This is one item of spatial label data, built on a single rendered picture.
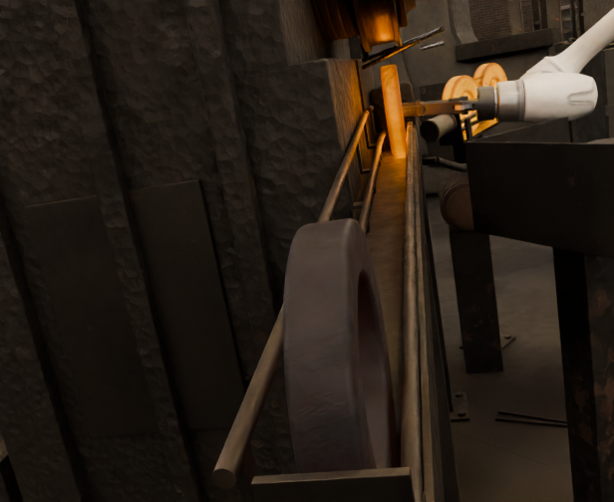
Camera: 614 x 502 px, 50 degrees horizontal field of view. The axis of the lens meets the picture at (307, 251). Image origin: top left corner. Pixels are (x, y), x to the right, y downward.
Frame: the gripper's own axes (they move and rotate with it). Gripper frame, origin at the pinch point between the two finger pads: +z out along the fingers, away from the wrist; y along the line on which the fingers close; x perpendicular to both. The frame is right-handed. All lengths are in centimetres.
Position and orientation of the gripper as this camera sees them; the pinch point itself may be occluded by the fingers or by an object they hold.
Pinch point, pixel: (402, 110)
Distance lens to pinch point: 155.2
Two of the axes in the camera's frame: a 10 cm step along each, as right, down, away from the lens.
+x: -0.9, -9.6, -2.6
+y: 1.6, -2.7, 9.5
